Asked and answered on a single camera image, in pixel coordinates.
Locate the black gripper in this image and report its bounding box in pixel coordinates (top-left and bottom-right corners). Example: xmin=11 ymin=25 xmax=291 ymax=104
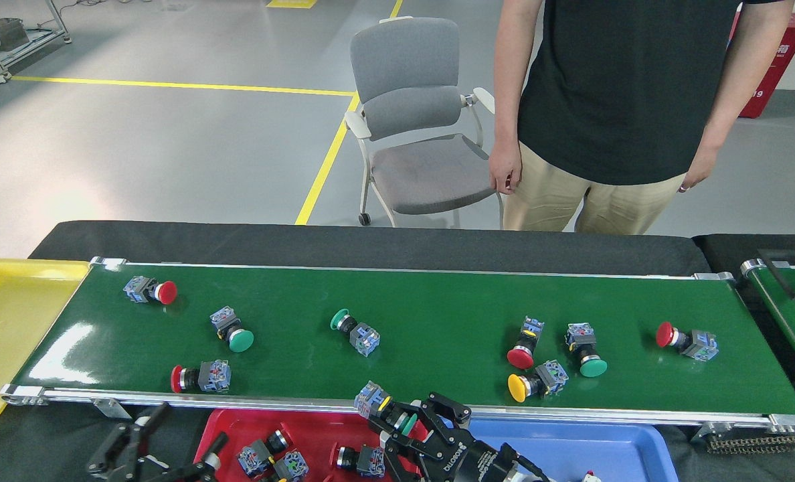
xmin=369 ymin=392 xmax=516 ymax=482

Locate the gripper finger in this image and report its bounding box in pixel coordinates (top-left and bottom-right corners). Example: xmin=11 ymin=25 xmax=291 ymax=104
xmin=149 ymin=432 xmax=230 ymax=482
xmin=88 ymin=402 xmax=171 ymax=481

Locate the red cap push button switch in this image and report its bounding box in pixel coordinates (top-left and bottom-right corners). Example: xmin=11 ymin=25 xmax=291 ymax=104
xmin=656 ymin=321 xmax=719 ymax=362
xmin=170 ymin=360 xmax=232 ymax=394
xmin=334 ymin=445 xmax=386 ymax=479
xmin=507 ymin=317 xmax=545 ymax=370
xmin=123 ymin=276 xmax=178 ymax=306

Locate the yellow cap push button switch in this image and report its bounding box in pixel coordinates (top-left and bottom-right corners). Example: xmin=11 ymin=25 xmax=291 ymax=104
xmin=508 ymin=360 xmax=569 ymax=404
xmin=262 ymin=452 xmax=310 ymax=482

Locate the red plastic tray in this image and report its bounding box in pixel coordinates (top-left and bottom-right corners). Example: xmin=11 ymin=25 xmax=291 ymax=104
xmin=193 ymin=408 xmax=438 ymax=482

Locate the yellow plastic tray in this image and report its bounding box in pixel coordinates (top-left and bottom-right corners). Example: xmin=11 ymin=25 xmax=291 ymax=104
xmin=0 ymin=259 xmax=92 ymax=428

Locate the blue plastic tray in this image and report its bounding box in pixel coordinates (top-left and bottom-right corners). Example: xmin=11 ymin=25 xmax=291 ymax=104
xmin=468 ymin=418 xmax=681 ymax=482

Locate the person's right hand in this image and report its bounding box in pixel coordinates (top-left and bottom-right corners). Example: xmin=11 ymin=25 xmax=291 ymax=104
xmin=489 ymin=142 xmax=523 ymax=196

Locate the person's left hand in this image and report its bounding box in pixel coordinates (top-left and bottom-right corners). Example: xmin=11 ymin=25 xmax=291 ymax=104
xmin=679 ymin=149 xmax=718 ymax=193

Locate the grey office chair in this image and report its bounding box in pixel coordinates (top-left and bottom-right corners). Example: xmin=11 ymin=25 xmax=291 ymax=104
xmin=344 ymin=17 xmax=505 ymax=228

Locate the person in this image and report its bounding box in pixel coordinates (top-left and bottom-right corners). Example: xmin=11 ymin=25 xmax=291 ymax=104
xmin=491 ymin=0 xmax=795 ymax=235

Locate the grey equipment box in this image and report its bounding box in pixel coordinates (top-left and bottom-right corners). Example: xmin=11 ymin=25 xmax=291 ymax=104
xmin=0 ymin=18 xmax=31 ymax=53

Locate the red fire extinguisher box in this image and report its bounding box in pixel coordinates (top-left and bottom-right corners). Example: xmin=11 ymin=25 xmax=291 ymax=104
xmin=729 ymin=12 xmax=795 ymax=120

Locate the green conveyor belt silver frame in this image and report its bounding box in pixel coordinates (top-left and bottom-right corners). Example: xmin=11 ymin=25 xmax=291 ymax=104
xmin=0 ymin=256 xmax=795 ymax=436

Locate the black conveyor drive chain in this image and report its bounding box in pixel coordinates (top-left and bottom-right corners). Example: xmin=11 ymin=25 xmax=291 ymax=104
xmin=705 ymin=432 xmax=795 ymax=456

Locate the metal frame rack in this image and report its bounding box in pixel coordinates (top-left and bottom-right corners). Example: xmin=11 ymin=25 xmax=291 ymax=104
xmin=0 ymin=0 xmax=74 ymax=91

